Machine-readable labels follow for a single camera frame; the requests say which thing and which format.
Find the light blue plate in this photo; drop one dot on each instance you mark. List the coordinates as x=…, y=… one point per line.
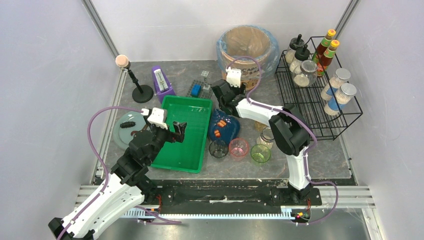
x=122, y=136

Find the green glass cup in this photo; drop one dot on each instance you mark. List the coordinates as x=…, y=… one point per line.
x=260, y=154

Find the blue lego brick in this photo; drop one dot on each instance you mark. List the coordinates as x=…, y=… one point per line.
x=195, y=90

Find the grey lego baseplate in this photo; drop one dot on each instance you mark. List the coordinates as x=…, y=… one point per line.
x=203, y=95

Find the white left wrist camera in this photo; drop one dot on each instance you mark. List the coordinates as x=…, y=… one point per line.
x=156, y=116

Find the dark clear glass cup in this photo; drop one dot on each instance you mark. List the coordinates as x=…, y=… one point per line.
x=218, y=148

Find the sauce bottle yellow cap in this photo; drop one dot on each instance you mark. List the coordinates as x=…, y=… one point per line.
x=327, y=58
x=324, y=44

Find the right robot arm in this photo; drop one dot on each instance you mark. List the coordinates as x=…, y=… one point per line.
x=288, y=127

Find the tall bead jar silver lid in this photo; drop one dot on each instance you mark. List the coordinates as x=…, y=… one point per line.
x=340, y=98

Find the black stand wooden ball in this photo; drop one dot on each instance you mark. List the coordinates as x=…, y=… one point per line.
x=142, y=93

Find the dark spiky food piece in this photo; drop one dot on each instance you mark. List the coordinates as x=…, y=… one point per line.
x=127, y=124

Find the amber glass cup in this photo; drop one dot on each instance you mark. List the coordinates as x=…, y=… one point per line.
x=258, y=126

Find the green plastic tray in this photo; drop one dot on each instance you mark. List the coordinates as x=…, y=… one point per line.
x=186, y=156

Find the purple metronome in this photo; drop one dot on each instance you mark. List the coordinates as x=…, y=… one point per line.
x=162, y=85

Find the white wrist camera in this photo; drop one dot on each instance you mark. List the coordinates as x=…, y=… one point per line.
x=233, y=77
x=156, y=116

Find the grey lego tower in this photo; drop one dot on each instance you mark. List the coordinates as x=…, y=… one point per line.
x=206, y=81

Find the black-lid shaker jar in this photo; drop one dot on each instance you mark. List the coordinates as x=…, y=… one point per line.
x=295, y=43
x=301, y=54

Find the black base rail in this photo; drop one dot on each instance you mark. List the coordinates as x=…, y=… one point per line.
x=228, y=196

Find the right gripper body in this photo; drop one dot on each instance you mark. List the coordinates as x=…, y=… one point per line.
x=224, y=93

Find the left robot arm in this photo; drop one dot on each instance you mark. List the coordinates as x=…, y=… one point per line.
x=125, y=187

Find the round glass rice jar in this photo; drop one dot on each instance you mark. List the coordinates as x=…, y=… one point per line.
x=305, y=74

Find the dark blue plate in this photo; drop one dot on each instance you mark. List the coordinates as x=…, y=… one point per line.
x=223, y=126

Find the black wire rack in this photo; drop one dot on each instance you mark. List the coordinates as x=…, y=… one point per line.
x=310, y=104

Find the glass rice jar front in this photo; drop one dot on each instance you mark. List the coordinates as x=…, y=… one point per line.
x=266, y=138

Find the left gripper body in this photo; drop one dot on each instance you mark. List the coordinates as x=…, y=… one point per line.
x=167, y=133

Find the pink glass cup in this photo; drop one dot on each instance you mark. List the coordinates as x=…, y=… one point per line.
x=238, y=148

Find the tan capybara trash bin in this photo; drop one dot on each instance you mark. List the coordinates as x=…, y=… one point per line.
x=251, y=49

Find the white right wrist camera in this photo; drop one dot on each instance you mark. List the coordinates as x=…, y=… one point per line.
x=233, y=77

